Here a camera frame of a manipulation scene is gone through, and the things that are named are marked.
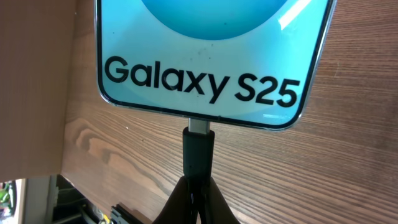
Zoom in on Galaxy S25 smartphone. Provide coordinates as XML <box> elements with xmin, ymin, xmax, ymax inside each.
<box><xmin>95</xmin><ymin>0</ymin><xmax>336</xmax><ymax>131</ymax></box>

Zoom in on black USB charging cable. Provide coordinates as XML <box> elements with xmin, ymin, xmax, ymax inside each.
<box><xmin>182</xmin><ymin>118</ymin><xmax>216</xmax><ymax>224</ymax></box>

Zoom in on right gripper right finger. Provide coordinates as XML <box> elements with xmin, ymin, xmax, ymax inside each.
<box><xmin>203</xmin><ymin>177</ymin><xmax>239</xmax><ymax>224</ymax></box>

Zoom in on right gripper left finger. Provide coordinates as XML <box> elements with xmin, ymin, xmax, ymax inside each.
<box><xmin>152</xmin><ymin>177</ymin><xmax>195</xmax><ymax>224</ymax></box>

